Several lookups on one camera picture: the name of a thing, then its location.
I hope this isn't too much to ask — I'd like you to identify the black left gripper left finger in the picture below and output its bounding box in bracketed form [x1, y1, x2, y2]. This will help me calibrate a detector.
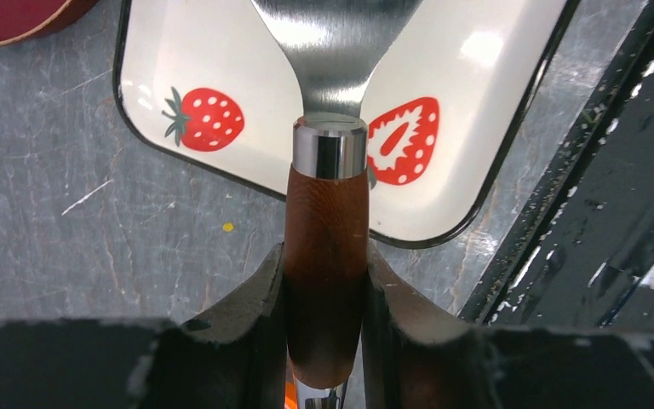
[0, 245, 286, 408]

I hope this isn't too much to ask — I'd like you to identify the round red lacquer tray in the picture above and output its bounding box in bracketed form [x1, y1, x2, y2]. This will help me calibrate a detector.
[0, 0, 97, 46]

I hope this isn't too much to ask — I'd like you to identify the white strawberry enamel tray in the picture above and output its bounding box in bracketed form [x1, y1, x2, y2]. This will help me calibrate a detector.
[113, 1, 577, 249]

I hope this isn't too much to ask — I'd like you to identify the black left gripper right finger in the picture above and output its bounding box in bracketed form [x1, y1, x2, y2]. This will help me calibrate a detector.
[361, 247, 654, 408]

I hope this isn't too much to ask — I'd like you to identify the wooden handled metal spatula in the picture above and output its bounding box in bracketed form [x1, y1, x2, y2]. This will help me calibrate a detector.
[254, 1, 419, 408]

